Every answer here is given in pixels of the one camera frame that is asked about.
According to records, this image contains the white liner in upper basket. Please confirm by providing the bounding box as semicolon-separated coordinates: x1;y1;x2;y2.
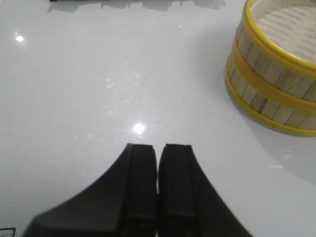
251;0;316;63

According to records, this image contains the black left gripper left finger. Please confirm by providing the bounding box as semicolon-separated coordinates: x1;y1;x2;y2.
23;144;158;237

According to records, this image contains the bamboo steamer basket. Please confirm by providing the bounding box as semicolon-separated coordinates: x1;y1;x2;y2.
231;0;316;115
225;55;316;137

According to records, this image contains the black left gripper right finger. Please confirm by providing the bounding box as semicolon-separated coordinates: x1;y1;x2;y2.
158;144;251;237

